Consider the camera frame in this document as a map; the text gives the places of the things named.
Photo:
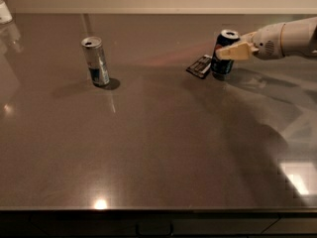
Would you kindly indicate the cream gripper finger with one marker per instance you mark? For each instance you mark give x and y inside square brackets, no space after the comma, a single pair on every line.
[248,37]
[237,51]

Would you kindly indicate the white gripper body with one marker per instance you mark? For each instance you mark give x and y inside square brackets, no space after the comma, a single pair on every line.
[267,41]

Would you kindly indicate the blue pepsi can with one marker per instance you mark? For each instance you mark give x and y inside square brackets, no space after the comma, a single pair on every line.
[221,63]

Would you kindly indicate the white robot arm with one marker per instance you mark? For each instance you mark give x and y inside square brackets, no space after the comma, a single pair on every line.
[299,38]

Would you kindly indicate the black rxbar chocolate wrapper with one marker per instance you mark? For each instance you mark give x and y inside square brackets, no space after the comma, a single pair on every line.
[201,67]

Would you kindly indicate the silver red bull can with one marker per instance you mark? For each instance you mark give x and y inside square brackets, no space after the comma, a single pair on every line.
[95,59]

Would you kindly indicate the white object at corner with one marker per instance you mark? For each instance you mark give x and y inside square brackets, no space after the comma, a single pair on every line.
[5,15]

